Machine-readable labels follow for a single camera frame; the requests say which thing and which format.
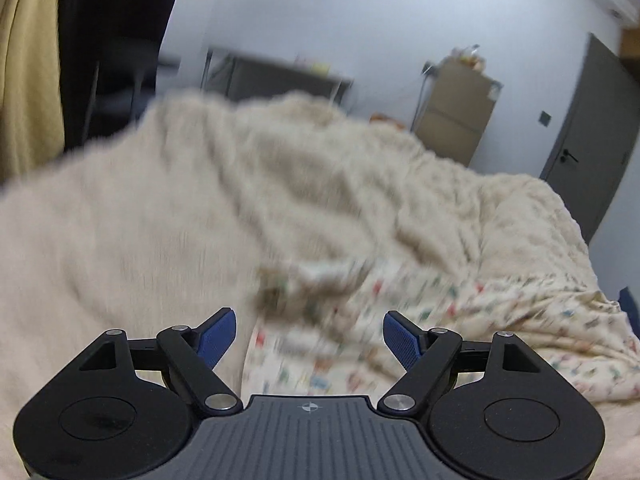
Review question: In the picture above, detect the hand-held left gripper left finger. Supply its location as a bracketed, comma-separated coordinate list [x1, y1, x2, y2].
[60, 307, 242, 415]

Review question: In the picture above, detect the white fridge cable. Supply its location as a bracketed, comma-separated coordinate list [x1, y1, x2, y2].
[412, 62, 432, 131]

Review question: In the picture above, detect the dark curtain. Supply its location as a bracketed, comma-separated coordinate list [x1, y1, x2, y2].
[57, 0, 188, 153]

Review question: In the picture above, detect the grey door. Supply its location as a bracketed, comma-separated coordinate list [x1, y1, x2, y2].
[540, 32, 640, 243]

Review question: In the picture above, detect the cardboard box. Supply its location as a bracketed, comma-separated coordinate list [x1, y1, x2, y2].
[620, 27, 640, 59]

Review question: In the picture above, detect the grey folding table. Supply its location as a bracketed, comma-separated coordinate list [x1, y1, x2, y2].
[202, 47, 353, 111]

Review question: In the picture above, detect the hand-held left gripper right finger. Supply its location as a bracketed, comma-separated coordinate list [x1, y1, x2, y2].
[376, 311, 556, 416]

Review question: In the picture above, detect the fluffy cream blanket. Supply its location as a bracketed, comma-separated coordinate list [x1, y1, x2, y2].
[0, 89, 640, 480]

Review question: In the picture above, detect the yellow curtain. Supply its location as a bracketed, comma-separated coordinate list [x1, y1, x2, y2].
[0, 0, 66, 183]

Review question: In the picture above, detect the beige mini fridge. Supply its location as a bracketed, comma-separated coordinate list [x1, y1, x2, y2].
[415, 57, 503, 168]

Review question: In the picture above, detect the cream dog print garment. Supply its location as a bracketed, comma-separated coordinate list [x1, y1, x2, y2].
[242, 255, 640, 408]

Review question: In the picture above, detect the blue bag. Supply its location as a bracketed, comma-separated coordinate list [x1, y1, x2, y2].
[619, 287, 640, 333]

